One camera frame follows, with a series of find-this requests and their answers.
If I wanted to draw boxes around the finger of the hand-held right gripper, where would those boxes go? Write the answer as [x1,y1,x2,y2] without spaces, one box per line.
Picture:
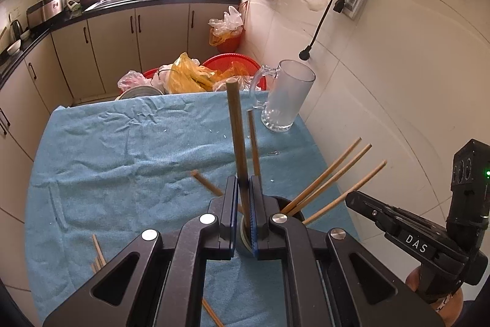
[345,191,445,260]

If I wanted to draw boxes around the yellow plastic bag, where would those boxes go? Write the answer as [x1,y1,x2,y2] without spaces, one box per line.
[168,52,231,93]

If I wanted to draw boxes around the steel kettle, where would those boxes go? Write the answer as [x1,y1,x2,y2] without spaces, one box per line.
[8,18,24,40]

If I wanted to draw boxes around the black power cable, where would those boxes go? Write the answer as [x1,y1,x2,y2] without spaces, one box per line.
[299,0,346,62]

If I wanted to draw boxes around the tan wooden chopstick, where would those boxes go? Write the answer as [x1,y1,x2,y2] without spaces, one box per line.
[247,110,262,179]
[302,159,388,225]
[287,144,373,216]
[190,169,224,197]
[201,297,225,327]
[281,137,362,215]
[225,79,252,236]

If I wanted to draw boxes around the silver rice cooker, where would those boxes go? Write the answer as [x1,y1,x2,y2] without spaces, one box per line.
[26,0,66,29]

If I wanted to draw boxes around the pink plastic bag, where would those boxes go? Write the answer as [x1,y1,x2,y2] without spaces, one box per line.
[117,64,170,95]

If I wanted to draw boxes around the clear glass mug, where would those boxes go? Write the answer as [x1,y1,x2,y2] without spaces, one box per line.
[250,59,316,132]

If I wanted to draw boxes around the beige kitchen cabinets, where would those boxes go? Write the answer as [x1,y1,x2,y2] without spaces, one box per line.
[0,1,246,312]

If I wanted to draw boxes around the red bin with plastic bags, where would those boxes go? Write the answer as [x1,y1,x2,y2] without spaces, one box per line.
[208,5,246,54]

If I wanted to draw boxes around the metal basin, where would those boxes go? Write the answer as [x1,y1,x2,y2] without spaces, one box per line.
[115,84,165,102]

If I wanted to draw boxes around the dark chopstick holder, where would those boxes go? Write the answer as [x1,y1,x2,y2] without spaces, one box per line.
[235,196,307,259]

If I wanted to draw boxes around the person's right hand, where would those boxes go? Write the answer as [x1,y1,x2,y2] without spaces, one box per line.
[406,266,465,327]

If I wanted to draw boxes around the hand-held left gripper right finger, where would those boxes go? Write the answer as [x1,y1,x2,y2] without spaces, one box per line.
[249,175,447,327]

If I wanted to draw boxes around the red plastic basin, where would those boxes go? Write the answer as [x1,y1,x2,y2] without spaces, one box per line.
[141,53,269,94]

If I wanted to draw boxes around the steel sink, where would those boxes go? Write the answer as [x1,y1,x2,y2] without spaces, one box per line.
[84,0,140,11]

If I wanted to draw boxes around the blue table cloth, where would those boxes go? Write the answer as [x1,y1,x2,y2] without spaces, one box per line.
[25,91,360,327]

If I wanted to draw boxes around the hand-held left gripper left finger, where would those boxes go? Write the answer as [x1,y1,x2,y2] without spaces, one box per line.
[42,176,240,327]

